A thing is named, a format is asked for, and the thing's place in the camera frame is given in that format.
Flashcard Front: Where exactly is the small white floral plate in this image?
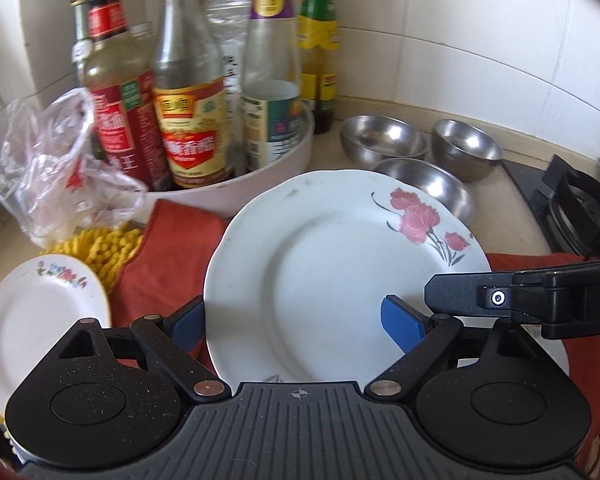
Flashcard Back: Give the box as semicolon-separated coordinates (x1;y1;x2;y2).
0;254;112;406

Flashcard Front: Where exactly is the orange cloth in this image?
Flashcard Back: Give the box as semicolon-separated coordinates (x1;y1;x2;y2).
111;199;600;467

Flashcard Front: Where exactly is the large white red-flower plate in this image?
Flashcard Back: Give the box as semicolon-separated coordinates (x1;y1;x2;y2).
203;170;492;385

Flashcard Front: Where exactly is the clear plastic bag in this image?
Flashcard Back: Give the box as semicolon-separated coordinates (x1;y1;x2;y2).
0;87;148;237

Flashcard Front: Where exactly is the yellow-label vinegar bottle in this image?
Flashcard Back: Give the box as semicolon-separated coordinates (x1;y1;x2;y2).
152;0;233;190

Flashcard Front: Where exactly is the red-label sauce bottle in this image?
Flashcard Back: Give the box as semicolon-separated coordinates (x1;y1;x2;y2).
82;0;171;192

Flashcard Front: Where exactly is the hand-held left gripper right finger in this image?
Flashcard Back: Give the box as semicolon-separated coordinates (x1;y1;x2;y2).
364;296;546;401

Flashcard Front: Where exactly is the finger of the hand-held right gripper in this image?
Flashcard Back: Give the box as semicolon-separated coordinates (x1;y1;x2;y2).
424;271;516;319

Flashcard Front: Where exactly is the black burner grate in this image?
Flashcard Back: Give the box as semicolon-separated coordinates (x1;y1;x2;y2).
542;154;600;257

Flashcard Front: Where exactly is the black gas stove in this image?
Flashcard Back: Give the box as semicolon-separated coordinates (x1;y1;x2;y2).
500;157;600;262

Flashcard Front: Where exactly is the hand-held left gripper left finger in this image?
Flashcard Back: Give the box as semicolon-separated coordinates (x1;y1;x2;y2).
60;296;231;402

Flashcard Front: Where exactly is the white round tub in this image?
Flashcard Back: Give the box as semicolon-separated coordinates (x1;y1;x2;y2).
140;102;315;218

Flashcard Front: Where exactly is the yellow chenille cloth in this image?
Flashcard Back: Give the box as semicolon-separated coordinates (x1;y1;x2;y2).
0;224;146;426

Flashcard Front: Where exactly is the clear printed plastic packet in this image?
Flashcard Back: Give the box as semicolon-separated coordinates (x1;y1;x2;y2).
204;0;253;111

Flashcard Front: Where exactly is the green-label yellow-cap bottle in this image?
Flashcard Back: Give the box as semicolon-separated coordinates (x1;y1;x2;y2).
298;0;342;135

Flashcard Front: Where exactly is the purple-label clear bottle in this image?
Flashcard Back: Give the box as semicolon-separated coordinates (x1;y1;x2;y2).
241;0;303;175

